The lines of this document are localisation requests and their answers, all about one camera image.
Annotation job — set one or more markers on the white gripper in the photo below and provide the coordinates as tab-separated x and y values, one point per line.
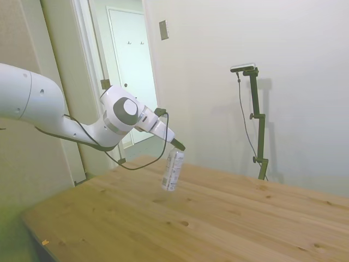
159	128

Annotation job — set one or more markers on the clear plastic water bottle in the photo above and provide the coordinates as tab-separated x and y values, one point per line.
172	170

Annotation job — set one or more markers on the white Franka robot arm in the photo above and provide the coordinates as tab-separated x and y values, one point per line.
41	101

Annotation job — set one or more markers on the black door hinge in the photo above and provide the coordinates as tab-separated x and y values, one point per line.
105	84
121	161

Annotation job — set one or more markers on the white door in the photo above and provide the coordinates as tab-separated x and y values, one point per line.
131	68

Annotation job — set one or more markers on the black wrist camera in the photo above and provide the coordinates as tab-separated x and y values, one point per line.
160	111

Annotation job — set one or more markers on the dark green camera stand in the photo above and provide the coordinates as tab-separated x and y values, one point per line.
258	122

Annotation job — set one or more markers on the grey exterior camera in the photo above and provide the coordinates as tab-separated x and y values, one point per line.
243	67

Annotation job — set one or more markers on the grey wall plate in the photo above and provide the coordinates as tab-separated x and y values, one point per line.
163	30

